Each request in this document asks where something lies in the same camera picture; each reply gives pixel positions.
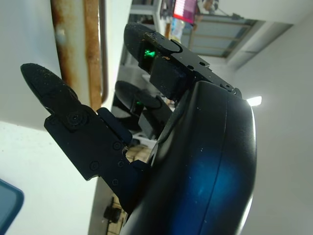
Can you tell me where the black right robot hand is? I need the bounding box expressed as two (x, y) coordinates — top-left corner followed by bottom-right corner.
(21, 22), (257, 235)

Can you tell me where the brown toast slice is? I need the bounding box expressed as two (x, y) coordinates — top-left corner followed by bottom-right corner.
(50, 0), (103, 106)

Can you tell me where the white two-slot toaster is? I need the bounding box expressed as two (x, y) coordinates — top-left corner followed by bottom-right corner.
(0, 0), (134, 134)

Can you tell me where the grey framed window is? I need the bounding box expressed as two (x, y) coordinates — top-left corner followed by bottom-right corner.
(189, 13), (259, 59)

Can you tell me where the red display screen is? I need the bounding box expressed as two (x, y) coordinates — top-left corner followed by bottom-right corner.
(172, 0), (198, 24)

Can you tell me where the blue plastic tray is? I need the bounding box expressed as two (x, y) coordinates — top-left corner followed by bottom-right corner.
(0, 178), (25, 235)

